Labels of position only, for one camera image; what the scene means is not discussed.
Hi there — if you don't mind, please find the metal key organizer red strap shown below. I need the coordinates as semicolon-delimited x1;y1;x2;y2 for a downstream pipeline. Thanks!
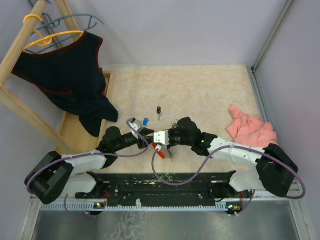
152;142;175;161

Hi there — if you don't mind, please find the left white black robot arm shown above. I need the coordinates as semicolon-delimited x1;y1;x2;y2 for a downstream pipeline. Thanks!
25;126;154;205

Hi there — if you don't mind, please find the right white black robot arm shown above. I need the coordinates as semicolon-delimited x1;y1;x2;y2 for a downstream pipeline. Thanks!
168;117;299;198

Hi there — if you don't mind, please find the green tag key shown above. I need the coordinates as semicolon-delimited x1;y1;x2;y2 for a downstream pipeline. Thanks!
171;119;179;128

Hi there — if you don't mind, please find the blue tag key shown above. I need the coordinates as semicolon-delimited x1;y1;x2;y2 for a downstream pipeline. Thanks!
142;118;149;127

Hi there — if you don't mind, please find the black tag key upper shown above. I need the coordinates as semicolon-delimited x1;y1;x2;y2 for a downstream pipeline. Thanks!
156;106;163;121

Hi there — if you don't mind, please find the pink cloth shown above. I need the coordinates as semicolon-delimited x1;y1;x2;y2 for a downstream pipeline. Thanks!
226;104;279;147

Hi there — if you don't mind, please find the dark navy vest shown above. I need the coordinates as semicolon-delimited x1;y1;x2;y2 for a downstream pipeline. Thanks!
12;32;119;137

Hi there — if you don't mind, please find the wooden clothes rack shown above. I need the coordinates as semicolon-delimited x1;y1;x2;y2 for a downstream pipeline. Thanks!
0;0;83;151

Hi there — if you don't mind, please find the teal plastic hanger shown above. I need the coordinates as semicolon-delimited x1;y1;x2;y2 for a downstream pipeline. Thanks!
26;13;105;54

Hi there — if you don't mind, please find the yellow plastic hanger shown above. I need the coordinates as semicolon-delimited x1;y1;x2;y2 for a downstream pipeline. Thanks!
23;14;84;51

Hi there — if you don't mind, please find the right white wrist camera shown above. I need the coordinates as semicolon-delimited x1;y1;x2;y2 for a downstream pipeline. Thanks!
153;130;170;146

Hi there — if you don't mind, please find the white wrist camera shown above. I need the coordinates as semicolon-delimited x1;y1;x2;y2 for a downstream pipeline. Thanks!
127;118;144;139
153;130;170;146

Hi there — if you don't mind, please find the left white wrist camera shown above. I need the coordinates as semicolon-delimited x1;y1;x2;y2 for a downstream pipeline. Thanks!
127;118;144;139

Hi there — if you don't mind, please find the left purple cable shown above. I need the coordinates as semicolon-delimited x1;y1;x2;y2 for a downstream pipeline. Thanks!
26;119;151;218

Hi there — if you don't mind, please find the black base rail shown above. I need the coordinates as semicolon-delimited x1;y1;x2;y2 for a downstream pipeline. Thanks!
73;171;253;211

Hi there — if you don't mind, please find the aluminium frame post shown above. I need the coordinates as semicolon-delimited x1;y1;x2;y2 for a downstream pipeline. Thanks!
251;0;296;74

